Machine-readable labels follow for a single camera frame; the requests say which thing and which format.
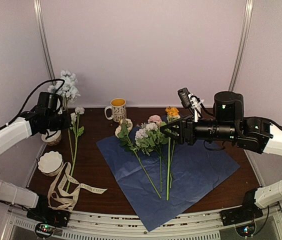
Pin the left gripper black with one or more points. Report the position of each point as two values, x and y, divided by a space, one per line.
67 122

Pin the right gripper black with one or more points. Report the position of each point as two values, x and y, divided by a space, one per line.
186 130

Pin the orange fake flower stem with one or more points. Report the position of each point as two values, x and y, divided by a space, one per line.
172 114

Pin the pink fake flower stem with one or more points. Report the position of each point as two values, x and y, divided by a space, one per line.
156 118

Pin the white hydrangea fake flower bunch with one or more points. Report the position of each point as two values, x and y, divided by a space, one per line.
149 139

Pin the white small fake flower stem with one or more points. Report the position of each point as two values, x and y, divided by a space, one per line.
77 131

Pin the floral mug yellow inside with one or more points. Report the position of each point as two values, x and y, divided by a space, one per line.
118 110

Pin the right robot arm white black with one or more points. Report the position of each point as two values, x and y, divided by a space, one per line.
228 124

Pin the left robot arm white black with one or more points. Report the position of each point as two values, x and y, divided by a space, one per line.
24 125

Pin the round white bowl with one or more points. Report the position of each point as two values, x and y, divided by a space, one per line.
52 140

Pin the scalloped white bowl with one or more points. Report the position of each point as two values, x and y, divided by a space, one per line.
50 163

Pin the cream printed ribbon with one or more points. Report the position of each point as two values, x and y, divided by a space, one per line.
59 199

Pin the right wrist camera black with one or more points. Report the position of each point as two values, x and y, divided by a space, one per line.
191 102

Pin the right vertical aluminium rail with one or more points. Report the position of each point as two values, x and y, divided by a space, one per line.
245 27

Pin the vertical aluminium rail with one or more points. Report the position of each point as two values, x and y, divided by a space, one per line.
245 27
43 39

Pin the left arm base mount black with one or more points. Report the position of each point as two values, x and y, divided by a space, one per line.
48 219

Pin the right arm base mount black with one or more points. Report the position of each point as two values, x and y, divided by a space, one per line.
247 212

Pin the left vertical aluminium rail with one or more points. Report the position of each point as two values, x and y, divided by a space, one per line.
43 39

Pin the front aluminium frame rail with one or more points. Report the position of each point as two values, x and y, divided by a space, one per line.
205 225

